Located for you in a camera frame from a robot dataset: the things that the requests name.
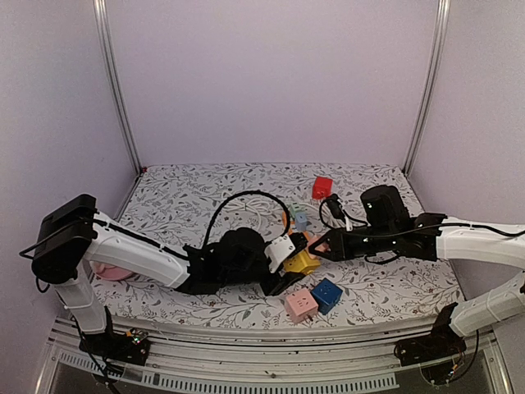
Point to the right aluminium frame post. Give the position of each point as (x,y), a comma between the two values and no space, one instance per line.
(436,53)

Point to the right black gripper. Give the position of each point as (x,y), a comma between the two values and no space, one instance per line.
(332,254)

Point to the front aluminium rail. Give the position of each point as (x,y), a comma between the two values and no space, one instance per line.
(188,359)

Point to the pink cube socket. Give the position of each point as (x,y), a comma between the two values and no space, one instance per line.
(300,305)

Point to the floral patterned table mat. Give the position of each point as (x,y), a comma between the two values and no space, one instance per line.
(185,204)

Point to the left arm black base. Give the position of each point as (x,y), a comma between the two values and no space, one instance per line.
(116,346)

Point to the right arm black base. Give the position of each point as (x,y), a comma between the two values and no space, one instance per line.
(440,342)

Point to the pink plate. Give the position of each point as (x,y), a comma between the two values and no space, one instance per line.
(109,273)

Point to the orange power strip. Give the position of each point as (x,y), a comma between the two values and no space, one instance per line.
(289,223)

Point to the pink plug adapter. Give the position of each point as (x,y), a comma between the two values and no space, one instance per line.
(313,240)

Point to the aluminium frame post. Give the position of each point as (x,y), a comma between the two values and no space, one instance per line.
(436,53)
(105,40)

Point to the light blue plug adapter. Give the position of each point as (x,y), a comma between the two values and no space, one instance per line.
(301,221)

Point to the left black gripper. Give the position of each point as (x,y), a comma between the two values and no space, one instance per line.
(274,288)

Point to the blue cube socket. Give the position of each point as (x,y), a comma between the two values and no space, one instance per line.
(327,295)

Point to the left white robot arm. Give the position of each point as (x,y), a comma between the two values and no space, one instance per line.
(78,232)

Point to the left aluminium frame post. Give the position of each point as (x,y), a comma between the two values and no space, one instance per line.
(105,40)

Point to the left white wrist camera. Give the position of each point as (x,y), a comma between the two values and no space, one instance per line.
(278,251)

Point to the red cube socket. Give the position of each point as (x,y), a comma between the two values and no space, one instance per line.
(321,188)

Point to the yellow cube socket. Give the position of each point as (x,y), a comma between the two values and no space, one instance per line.
(302,262)

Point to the green plug adapter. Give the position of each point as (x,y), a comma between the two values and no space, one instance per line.
(295,208)

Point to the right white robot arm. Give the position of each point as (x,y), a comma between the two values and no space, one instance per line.
(488,243)

